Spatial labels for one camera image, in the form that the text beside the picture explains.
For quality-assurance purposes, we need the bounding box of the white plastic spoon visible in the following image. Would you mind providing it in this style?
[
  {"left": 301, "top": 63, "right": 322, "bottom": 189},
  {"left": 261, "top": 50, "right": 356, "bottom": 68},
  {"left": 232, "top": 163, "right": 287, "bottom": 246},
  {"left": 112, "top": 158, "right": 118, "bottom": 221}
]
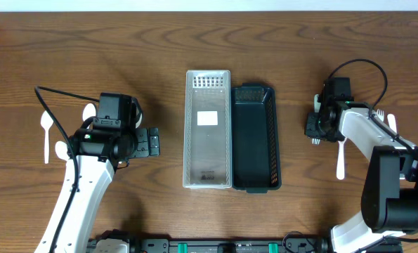
[
  {"left": 55, "top": 141, "right": 70, "bottom": 161},
  {"left": 336, "top": 137, "right": 347, "bottom": 180},
  {"left": 136, "top": 113, "right": 143, "bottom": 129},
  {"left": 82, "top": 103, "right": 96, "bottom": 122},
  {"left": 40, "top": 111, "right": 54, "bottom": 164}
]

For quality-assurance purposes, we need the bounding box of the white plastic fork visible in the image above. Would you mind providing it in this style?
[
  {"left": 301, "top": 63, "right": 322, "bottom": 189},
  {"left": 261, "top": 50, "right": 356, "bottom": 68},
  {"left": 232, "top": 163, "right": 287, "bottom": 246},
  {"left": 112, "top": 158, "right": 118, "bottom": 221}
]
[
  {"left": 387, "top": 114, "right": 398, "bottom": 133},
  {"left": 312, "top": 94, "right": 321, "bottom": 145},
  {"left": 376, "top": 109, "right": 384, "bottom": 122}
]

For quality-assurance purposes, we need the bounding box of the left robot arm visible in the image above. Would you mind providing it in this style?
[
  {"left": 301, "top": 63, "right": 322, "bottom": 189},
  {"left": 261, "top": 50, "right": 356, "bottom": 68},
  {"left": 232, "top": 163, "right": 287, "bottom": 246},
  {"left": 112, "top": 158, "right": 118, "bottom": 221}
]
[{"left": 36, "top": 128, "right": 159, "bottom": 253}]

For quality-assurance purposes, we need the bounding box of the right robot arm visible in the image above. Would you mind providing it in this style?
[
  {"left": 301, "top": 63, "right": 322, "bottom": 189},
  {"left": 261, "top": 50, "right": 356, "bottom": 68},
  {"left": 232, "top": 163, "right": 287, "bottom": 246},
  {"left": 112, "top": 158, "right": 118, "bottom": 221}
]
[{"left": 305, "top": 100, "right": 418, "bottom": 252}]

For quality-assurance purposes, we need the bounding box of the clear plastic basket tray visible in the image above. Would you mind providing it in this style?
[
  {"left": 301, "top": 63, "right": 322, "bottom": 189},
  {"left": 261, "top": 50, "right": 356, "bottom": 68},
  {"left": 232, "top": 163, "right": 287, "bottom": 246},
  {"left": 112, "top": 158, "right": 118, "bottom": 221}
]
[{"left": 183, "top": 70, "right": 233, "bottom": 189}]

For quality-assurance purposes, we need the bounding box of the black plastic basket tray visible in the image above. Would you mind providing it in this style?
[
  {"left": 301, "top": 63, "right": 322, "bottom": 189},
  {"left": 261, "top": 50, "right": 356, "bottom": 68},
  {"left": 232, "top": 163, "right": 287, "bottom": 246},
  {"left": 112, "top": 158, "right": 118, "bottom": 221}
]
[{"left": 231, "top": 83, "right": 282, "bottom": 193}]

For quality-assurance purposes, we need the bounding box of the right black cable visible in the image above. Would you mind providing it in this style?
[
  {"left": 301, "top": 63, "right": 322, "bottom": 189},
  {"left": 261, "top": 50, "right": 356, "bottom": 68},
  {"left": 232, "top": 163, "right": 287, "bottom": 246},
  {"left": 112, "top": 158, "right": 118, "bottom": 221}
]
[{"left": 327, "top": 58, "right": 418, "bottom": 226}]

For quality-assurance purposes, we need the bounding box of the black cable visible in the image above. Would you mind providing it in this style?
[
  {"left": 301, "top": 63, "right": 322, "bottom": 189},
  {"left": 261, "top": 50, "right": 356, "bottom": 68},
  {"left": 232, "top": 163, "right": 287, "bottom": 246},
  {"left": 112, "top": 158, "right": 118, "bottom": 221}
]
[
  {"left": 327, "top": 58, "right": 418, "bottom": 226},
  {"left": 34, "top": 85, "right": 100, "bottom": 253}
]

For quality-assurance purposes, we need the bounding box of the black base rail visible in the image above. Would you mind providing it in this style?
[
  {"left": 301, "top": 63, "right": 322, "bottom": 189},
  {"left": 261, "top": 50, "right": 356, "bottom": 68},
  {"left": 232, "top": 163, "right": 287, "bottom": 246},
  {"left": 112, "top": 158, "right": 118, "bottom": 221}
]
[{"left": 87, "top": 230, "right": 403, "bottom": 253}]

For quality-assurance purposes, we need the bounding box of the left black cable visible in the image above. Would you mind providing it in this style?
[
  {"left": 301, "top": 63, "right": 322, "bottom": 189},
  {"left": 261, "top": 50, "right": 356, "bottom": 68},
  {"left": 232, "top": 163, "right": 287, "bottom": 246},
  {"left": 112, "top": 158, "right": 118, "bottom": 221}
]
[{"left": 34, "top": 85, "right": 100, "bottom": 253}]

